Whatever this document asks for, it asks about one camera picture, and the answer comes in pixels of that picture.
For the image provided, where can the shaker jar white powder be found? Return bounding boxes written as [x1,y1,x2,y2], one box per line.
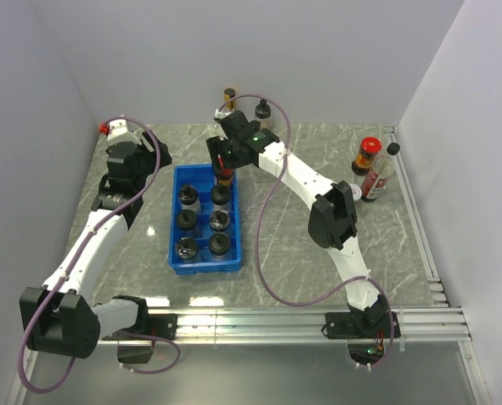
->
[175,236,200,262]

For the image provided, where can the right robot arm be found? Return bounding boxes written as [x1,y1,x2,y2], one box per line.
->
[207,111,400,338]

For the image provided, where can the red lid jar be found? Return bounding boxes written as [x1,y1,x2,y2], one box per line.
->
[351,137,382,176]
[213,169,235,188]

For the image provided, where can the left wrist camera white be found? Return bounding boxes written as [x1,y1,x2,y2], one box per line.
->
[99,119,141,146]

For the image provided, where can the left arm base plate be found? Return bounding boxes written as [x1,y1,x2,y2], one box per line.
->
[104,313,178,341]

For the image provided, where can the blue divided plastic bin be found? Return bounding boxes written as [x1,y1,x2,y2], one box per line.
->
[169,165,242,275]

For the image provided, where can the knob lid jar white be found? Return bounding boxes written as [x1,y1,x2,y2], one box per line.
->
[208,232,231,261]

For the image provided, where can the white lid spice jar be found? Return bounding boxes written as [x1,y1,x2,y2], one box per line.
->
[350,183,363,203]

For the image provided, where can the black cap bottle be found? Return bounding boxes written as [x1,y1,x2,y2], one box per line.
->
[209,210,231,233]
[175,209,198,235]

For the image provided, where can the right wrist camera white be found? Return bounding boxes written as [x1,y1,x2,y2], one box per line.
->
[213,107,234,122]

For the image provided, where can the black cap bottle front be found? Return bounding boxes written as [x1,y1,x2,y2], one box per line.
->
[209,210,231,233]

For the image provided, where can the aluminium front rail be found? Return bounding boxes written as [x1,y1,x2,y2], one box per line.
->
[25,306,473,347]

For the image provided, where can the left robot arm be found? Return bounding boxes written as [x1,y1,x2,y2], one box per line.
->
[19,135,172,359]

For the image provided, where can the tall clear sauce bottle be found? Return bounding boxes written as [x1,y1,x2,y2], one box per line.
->
[361,143,401,202]

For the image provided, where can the tall yellow black grinder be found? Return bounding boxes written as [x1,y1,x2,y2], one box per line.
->
[224,88,236,111]

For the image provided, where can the black cap bottle back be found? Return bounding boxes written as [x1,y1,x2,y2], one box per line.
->
[175,209,198,235]

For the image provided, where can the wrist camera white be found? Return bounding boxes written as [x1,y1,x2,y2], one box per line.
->
[213,107,234,122]
[99,119,141,146]

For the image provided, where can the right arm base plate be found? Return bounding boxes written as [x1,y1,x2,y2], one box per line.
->
[325,311,391,340]

